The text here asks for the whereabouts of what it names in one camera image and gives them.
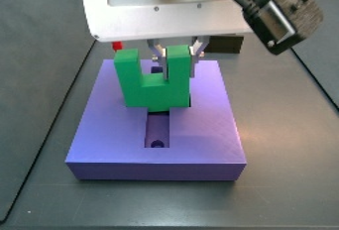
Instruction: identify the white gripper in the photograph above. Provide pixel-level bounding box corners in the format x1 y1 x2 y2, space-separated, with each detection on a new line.
84 0 251 79

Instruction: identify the green U-shaped block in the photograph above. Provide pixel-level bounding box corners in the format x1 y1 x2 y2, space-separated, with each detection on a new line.
113 45 191 112

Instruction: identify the purple board with slot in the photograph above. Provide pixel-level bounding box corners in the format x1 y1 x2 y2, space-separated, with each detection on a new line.
66 59 247 180

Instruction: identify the red peg block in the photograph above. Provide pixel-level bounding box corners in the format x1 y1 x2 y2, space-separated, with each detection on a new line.
111 42 123 52

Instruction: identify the black camera on mount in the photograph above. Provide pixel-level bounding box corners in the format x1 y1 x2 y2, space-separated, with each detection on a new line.
155 0 324 57

